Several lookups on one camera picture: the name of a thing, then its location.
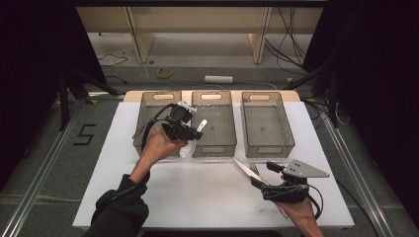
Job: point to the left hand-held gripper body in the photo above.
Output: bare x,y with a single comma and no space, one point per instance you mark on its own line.
179,130

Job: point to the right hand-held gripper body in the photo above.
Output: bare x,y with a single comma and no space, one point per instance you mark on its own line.
293,191

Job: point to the metal fork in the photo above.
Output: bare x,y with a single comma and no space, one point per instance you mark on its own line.
253,168

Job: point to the metal table knife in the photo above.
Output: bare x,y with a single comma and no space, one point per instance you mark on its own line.
245,169

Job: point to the white ceramic spoon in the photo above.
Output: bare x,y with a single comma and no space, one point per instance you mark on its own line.
186,151

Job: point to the smoky clear plastic bin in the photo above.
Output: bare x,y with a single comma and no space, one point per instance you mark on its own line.
267,128
145,112
220,131

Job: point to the person's right hand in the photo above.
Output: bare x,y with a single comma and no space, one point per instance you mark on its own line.
303,212

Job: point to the person's left hand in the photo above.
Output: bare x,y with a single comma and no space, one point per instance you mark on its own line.
159,144

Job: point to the yellow tape roll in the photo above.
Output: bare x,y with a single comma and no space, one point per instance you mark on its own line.
164,72

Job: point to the white power strip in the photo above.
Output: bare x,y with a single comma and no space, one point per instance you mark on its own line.
218,79

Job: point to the black tripod stand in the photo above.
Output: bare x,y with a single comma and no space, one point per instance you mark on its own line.
66,98
332,98

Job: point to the beige wooden shelf unit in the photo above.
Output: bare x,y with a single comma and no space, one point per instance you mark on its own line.
197,23

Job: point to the black curtain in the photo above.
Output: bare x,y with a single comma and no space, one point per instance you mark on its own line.
36,65
372,65

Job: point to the metal floor rail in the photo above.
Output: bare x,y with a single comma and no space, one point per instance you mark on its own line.
359,184
39,184

